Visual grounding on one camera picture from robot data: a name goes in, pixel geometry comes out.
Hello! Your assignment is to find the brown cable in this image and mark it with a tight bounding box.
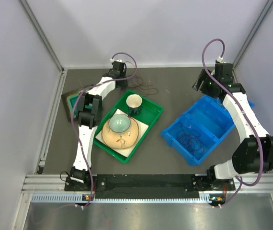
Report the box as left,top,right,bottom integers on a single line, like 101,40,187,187
125,61,159,96

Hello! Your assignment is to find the purple cable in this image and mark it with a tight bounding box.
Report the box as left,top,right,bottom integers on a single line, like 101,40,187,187
176,122,205,154

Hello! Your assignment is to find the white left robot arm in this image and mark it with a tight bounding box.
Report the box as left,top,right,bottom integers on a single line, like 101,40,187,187
70,59,127,190

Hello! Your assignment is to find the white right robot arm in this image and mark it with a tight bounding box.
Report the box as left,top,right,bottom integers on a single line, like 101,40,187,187
193,57,273,190

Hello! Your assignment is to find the dark green white-lined mug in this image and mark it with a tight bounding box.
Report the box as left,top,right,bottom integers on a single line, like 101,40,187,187
126,94,143,116

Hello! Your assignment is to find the blue divided plastic bin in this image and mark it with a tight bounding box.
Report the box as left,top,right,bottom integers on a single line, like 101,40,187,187
160,94,256,167

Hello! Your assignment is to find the green plastic tray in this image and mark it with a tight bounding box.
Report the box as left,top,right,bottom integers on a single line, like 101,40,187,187
94,90,163,163

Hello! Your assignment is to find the light blue ceramic bowl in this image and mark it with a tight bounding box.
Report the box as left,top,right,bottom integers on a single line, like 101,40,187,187
109,114,131,133

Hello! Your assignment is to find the teal square ceramic plate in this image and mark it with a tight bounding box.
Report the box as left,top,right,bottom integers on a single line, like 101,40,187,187
61,87,86,122

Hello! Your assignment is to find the white square plate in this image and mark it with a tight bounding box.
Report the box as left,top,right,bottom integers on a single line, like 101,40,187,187
95,118,148,158

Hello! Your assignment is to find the beige painted ceramic plate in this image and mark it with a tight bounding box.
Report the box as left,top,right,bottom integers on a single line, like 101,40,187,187
101,117,139,149

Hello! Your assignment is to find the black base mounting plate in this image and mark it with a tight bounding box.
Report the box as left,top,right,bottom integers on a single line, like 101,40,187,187
64,173,235,199

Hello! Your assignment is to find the purple left arm hose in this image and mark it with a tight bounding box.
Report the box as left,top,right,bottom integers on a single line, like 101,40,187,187
70,52,137,209

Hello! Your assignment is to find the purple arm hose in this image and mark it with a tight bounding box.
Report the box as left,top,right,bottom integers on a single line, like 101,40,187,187
201,38,264,208
70,52,137,209

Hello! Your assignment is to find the purple right arm hose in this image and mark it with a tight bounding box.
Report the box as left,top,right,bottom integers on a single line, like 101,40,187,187
201,38,264,208

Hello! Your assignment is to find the aluminium frame rail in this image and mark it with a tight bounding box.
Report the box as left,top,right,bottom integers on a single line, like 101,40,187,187
12,172,273,230

